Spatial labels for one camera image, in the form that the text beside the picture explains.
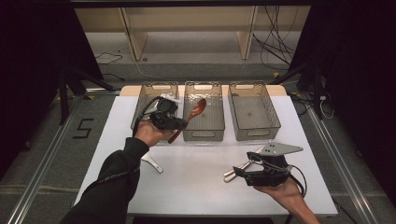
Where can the black overhead beam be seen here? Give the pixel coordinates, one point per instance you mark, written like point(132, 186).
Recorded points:
point(186, 3)

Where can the person's right hand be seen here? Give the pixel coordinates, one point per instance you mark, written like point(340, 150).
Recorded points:
point(286, 194)

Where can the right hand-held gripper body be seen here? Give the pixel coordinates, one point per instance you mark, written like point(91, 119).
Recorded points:
point(274, 174)

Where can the white table sheet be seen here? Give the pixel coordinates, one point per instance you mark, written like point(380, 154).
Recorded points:
point(202, 186)

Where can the black tripod stand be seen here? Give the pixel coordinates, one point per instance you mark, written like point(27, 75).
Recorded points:
point(317, 93)
point(63, 93)

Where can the beige wooden shelf unit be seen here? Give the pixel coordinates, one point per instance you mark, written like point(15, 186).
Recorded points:
point(134, 40)

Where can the aluminium floor rail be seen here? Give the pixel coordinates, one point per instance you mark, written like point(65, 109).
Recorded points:
point(102, 91)
point(40, 174)
point(336, 155)

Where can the smoky clear plastic bin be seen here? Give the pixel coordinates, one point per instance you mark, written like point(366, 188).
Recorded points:
point(252, 105)
point(149, 90)
point(211, 118)

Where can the brown wooden spoon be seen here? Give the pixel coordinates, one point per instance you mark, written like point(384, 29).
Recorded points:
point(199, 107)

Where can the black curtain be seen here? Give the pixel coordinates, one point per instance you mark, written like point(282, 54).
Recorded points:
point(358, 62)
point(28, 62)

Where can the person's left hand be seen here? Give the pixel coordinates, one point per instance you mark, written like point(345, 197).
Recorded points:
point(149, 133)

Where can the white plug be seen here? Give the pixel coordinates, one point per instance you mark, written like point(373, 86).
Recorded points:
point(323, 98)

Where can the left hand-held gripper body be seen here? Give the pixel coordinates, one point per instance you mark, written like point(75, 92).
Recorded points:
point(165, 116)

